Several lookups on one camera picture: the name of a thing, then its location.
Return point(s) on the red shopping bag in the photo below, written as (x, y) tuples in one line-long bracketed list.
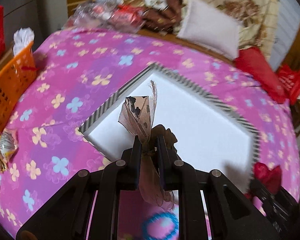
[(290, 80)]

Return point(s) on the red heart cushion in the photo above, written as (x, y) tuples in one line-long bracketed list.
[(252, 61)]

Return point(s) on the white tissue in basket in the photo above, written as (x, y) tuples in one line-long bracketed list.
[(21, 39)]

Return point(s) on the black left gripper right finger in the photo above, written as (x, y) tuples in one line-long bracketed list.
[(210, 206)]

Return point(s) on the white small pillow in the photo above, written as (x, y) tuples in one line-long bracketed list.
[(208, 27)]

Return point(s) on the brown patterned blanket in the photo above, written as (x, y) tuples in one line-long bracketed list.
[(162, 15)]

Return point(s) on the wrapped candy ornaments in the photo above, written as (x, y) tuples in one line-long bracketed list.
[(8, 147)]

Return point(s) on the clear plastic bag of items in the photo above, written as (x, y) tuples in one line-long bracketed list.
[(106, 14)]

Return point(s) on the beige floral quilt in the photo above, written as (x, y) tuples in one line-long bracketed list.
[(258, 19)]

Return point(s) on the pink floral bedsheet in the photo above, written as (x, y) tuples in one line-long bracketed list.
[(79, 70)]

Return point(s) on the brown sheer ribbon bow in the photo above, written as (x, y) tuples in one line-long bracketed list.
[(137, 116)]

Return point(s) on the red satin bow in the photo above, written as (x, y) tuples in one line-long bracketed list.
[(270, 179)]

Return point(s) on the striped shallow cardboard box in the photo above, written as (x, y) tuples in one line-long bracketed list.
[(210, 134)]

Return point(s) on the orange plastic basket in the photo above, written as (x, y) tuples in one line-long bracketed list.
[(15, 77)]

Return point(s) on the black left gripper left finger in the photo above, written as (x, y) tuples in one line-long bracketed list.
[(87, 206)]

